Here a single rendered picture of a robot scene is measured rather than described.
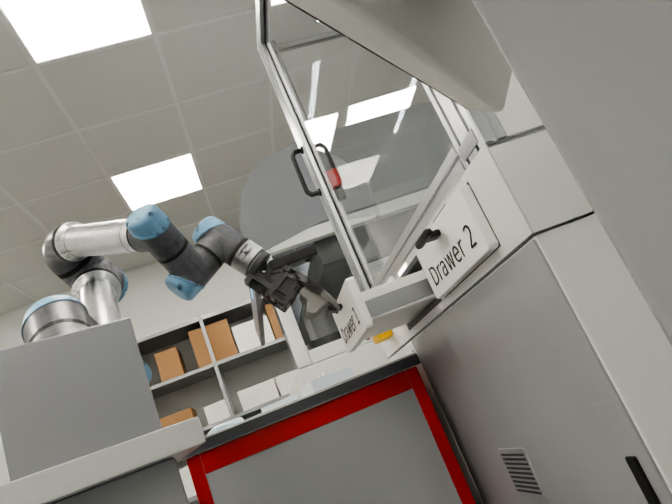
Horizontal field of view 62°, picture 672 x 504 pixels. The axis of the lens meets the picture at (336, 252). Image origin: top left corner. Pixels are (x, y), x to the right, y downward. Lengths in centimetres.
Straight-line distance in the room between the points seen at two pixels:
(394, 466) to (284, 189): 125
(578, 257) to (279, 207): 155
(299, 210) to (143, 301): 372
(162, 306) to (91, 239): 438
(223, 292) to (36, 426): 476
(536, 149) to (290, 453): 84
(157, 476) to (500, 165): 66
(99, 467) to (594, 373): 66
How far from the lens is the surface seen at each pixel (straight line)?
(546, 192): 83
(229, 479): 133
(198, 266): 124
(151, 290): 577
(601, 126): 34
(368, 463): 134
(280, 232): 217
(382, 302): 114
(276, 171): 228
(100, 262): 154
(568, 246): 81
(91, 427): 95
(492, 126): 85
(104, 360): 97
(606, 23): 36
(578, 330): 79
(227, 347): 506
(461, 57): 60
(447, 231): 97
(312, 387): 144
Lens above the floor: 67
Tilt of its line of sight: 16 degrees up
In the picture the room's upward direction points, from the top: 23 degrees counter-clockwise
